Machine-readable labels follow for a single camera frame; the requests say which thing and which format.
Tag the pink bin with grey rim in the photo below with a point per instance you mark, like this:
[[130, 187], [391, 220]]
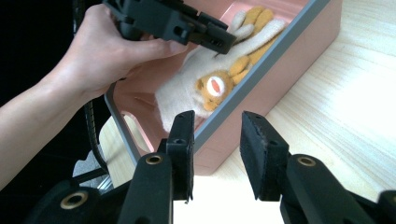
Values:
[[249, 109]]

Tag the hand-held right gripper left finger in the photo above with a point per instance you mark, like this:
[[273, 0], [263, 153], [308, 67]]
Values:
[[182, 155]]

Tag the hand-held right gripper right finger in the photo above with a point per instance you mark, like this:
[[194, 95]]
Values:
[[264, 155]]

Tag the beige glove with animal figure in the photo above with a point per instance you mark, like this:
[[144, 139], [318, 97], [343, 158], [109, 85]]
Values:
[[180, 93]]

